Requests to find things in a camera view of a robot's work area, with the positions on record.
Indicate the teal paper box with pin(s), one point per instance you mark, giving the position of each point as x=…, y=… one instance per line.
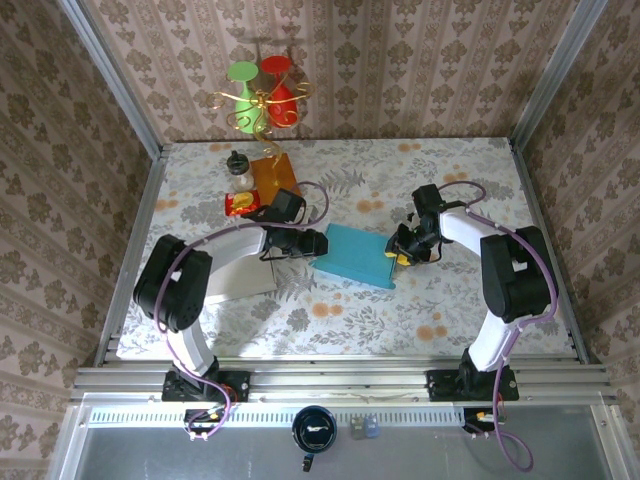
x=355, y=255

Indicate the white paper box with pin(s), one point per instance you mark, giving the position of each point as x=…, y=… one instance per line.
x=250, y=285

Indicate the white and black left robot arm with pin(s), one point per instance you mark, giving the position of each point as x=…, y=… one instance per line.
x=235, y=250

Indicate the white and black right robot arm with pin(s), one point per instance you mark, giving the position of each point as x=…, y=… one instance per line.
x=460, y=230

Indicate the red snack packet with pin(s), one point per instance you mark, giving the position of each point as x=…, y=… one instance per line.
x=242, y=202

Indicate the small glass jar, black lid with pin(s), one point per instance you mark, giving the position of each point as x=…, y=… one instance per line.
x=239, y=172

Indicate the floral patterned table cover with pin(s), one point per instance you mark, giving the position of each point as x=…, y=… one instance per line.
x=350, y=325

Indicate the red plastic wine glass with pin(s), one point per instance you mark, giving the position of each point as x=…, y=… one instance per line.
x=280, y=102

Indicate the green plastic wine glass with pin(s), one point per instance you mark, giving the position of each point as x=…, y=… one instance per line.
x=246, y=107

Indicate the black round mug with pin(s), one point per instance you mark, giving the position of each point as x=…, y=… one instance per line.
x=315, y=417

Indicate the black power connector block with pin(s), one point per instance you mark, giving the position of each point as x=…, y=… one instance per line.
x=192, y=415
x=472, y=415

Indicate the small blue clip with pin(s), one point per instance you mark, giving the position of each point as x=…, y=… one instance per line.
x=372, y=428

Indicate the small grey clip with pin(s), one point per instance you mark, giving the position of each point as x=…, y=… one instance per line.
x=357, y=429

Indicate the grey metal lower shelf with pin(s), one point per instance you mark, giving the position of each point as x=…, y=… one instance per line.
x=150, y=455

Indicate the aluminium table side rail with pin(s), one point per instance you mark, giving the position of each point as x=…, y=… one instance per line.
x=534, y=200
x=148, y=195

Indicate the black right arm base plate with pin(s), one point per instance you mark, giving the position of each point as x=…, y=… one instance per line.
x=440, y=385

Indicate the aluminium table end rail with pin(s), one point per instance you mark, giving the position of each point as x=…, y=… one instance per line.
x=340, y=380

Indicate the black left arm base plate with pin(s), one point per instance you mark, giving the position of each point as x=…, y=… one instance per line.
x=240, y=385

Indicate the aluminium frame post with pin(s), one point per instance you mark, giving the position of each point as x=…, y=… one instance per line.
x=114, y=75
x=555, y=75

